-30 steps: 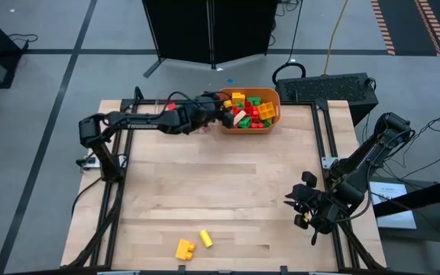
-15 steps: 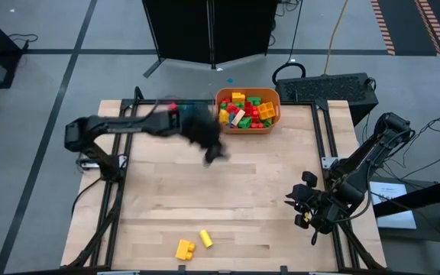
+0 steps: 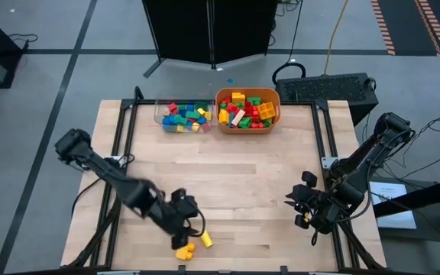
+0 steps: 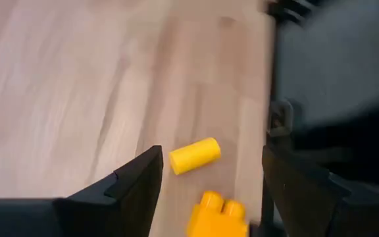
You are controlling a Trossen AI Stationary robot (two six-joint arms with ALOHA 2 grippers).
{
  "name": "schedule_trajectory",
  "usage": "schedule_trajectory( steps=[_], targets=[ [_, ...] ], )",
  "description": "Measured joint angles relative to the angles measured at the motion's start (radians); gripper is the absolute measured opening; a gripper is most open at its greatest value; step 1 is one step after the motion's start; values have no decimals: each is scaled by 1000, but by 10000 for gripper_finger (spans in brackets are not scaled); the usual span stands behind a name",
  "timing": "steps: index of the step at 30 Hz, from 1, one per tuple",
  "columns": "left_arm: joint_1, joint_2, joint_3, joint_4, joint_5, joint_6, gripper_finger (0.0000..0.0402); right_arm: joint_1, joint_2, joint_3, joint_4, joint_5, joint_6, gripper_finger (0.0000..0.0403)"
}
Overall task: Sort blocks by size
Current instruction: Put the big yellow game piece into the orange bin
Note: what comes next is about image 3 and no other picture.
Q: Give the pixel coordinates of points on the wooden plank block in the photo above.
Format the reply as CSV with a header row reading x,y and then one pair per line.
x,y
238,117

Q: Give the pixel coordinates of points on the long green stud block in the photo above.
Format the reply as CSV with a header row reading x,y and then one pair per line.
x,y
267,123

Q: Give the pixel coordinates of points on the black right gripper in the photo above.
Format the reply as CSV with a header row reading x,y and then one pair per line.
x,y
321,212

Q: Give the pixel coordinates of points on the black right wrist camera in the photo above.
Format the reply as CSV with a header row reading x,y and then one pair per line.
x,y
309,178

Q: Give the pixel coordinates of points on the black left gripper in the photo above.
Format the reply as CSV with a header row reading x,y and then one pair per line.
x,y
180,214

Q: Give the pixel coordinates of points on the small yellow block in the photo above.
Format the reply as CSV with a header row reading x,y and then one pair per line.
x,y
201,112
208,115

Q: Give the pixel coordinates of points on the small wooden cube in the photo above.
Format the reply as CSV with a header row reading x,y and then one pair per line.
x,y
166,112

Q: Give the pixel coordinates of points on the black computer case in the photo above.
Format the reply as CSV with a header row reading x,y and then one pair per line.
x,y
327,89

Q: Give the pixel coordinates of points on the yellow cylinder block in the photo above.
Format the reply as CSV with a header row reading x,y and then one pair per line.
x,y
206,238

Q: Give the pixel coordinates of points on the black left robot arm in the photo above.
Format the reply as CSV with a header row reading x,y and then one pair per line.
x,y
101,168

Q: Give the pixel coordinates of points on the orange plastic bin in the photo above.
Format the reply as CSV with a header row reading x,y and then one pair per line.
x,y
277,114

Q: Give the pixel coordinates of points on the large red block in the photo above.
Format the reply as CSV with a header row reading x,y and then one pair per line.
x,y
232,108

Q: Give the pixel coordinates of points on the red stud block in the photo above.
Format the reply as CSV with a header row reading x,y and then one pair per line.
x,y
258,125
248,109

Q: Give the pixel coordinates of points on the white paper sheet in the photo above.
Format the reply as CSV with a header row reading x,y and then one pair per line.
x,y
392,208

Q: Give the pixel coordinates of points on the yellow hollow block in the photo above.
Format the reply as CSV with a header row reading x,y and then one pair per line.
x,y
267,110

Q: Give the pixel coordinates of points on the black partition screen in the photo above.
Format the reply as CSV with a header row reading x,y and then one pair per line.
x,y
212,26

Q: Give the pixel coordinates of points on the small green brick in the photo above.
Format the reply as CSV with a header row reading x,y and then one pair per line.
x,y
202,106

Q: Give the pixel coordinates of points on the yellow triangle block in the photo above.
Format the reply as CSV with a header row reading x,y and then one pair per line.
x,y
180,128

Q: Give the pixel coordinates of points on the clear plastic bin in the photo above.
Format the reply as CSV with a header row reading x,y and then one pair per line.
x,y
159,114

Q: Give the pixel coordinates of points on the small green block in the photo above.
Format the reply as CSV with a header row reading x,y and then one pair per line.
x,y
192,115
182,107
183,121

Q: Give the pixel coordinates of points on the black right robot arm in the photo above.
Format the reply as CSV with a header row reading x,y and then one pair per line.
x,y
361,164

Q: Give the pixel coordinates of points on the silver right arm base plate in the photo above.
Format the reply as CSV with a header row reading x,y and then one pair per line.
x,y
327,162

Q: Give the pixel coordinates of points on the black side desk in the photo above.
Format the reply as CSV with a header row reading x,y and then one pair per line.
x,y
418,198

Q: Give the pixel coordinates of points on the large yellow stud block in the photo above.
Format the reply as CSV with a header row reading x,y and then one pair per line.
x,y
185,252

